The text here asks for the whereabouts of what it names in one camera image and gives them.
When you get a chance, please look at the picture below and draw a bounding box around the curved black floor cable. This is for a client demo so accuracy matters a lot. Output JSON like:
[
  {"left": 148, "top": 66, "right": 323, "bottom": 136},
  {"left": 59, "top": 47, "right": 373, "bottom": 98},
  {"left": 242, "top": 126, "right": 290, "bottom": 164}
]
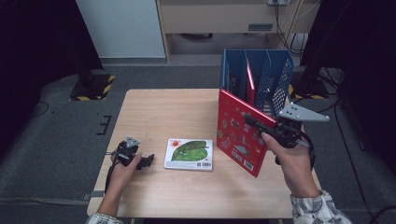
[{"left": 368, "top": 204, "right": 396, "bottom": 224}]

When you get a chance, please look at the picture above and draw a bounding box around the yellow cable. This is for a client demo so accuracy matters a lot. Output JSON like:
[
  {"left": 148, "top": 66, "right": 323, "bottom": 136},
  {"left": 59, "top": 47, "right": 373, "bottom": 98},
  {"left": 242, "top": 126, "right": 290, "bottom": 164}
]
[{"left": 284, "top": 0, "right": 321, "bottom": 48}]

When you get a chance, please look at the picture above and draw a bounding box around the white panel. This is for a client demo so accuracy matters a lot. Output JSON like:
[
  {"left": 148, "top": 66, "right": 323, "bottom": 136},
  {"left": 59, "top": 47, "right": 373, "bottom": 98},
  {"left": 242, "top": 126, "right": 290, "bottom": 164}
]
[{"left": 76, "top": 0, "right": 166, "bottom": 59}]

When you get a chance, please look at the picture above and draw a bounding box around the long black floor cable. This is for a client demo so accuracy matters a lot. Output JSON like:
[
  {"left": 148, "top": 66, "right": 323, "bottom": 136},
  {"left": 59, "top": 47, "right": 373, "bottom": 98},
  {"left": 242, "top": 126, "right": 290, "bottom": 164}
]
[{"left": 333, "top": 99, "right": 376, "bottom": 224}]

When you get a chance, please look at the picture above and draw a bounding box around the striped black stand base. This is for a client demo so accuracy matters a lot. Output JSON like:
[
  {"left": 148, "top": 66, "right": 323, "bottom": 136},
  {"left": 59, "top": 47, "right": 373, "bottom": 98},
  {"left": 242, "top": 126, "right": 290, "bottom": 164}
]
[
  {"left": 288, "top": 78, "right": 331, "bottom": 101},
  {"left": 68, "top": 73, "right": 116, "bottom": 102}
]

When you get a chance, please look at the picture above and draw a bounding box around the grey tape strip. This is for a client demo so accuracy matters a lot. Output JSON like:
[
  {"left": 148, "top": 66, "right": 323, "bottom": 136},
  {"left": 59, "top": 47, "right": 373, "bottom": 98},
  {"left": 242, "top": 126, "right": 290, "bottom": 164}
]
[{"left": 81, "top": 189, "right": 106, "bottom": 202}]

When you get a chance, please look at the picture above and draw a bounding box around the beige desk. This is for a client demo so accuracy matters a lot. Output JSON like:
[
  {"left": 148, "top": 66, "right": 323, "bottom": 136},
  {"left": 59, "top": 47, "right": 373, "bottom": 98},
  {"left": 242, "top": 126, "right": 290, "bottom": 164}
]
[{"left": 155, "top": 0, "right": 321, "bottom": 64}]

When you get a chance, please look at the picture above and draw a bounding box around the blue plastic file rack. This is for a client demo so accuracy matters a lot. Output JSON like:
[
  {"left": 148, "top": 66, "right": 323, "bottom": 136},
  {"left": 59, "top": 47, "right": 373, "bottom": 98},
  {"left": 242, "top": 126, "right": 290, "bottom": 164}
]
[{"left": 219, "top": 48, "right": 294, "bottom": 119}]

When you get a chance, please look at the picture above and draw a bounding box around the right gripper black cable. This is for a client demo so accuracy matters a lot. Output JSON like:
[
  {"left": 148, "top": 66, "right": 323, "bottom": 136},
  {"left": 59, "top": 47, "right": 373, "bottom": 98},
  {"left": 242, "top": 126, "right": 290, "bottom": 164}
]
[{"left": 274, "top": 132, "right": 317, "bottom": 172}]

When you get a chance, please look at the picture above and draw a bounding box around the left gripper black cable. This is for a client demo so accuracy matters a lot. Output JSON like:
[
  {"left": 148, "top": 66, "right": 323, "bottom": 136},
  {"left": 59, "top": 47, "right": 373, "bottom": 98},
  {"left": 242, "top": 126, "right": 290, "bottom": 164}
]
[{"left": 104, "top": 152, "right": 120, "bottom": 194}]

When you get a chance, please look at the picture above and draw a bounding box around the grey label on desk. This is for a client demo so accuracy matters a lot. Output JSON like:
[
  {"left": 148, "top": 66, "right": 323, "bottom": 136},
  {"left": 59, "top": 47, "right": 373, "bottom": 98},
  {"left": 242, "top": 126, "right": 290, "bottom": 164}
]
[{"left": 247, "top": 22, "right": 275, "bottom": 33}]

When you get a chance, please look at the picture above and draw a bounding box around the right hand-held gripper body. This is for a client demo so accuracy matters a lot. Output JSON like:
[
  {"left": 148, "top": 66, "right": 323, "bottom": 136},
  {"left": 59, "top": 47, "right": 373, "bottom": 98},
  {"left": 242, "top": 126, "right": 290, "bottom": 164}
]
[{"left": 262, "top": 102, "right": 331, "bottom": 149}]

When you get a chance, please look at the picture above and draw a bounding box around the white book with green leaf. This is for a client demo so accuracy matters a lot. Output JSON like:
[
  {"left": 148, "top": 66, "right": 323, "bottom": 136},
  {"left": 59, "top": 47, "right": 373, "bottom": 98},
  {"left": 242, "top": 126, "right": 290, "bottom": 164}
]
[{"left": 163, "top": 138, "right": 215, "bottom": 172}]

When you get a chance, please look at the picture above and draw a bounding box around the short black floor cable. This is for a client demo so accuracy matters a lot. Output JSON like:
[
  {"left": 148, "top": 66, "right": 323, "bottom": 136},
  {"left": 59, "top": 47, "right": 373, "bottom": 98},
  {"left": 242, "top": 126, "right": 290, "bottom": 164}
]
[{"left": 317, "top": 102, "right": 339, "bottom": 115}]

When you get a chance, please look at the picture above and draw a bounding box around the black cable bundle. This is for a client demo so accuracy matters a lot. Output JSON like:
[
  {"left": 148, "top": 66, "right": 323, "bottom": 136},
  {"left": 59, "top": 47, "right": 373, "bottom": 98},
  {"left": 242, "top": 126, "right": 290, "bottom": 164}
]
[{"left": 273, "top": 0, "right": 307, "bottom": 59}]

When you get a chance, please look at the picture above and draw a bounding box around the dark curtain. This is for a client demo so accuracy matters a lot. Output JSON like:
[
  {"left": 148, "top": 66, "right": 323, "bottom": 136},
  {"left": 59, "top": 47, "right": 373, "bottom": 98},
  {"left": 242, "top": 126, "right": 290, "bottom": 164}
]
[
  {"left": 300, "top": 0, "right": 396, "bottom": 175},
  {"left": 0, "top": 0, "right": 106, "bottom": 157}
]

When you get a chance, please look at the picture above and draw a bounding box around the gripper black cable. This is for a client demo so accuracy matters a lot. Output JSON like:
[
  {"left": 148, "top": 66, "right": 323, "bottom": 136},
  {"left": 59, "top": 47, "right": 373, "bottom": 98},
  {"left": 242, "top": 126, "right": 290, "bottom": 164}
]
[
  {"left": 104, "top": 152, "right": 120, "bottom": 194},
  {"left": 274, "top": 132, "right": 317, "bottom": 172}
]

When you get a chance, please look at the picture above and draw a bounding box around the red illustrated book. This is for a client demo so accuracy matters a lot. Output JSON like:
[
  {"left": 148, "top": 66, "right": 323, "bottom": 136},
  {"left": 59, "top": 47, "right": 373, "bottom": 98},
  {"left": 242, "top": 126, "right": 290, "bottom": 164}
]
[
  {"left": 246, "top": 59, "right": 257, "bottom": 106},
  {"left": 216, "top": 88, "right": 278, "bottom": 179}
]

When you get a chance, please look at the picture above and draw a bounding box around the person's right hand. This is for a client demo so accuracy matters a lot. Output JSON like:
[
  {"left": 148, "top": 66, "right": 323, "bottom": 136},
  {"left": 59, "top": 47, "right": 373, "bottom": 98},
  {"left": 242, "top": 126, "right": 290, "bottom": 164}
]
[{"left": 261, "top": 132, "right": 322, "bottom": 199}]

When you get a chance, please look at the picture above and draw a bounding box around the looped black floor cable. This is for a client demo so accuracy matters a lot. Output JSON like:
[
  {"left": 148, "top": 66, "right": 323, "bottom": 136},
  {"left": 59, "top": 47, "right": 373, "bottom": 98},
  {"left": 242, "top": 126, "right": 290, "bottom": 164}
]
[{"left": 30, "top": 101, "right": 50, "bottom": 119}]

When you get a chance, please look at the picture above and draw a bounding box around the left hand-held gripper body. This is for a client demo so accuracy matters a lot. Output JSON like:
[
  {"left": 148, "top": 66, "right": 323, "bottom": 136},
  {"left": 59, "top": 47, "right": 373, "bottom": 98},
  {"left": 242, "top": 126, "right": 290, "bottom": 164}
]
[{"left": 111, "top": 135, "right": 141, "bottom": 168}]

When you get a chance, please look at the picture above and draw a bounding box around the person's left hand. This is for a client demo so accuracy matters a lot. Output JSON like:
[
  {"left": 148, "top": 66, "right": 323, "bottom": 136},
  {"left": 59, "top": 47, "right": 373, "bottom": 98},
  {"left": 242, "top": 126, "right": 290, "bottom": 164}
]
[{"left": 107, "top": 151, "right": 144, "bottom": 189}]

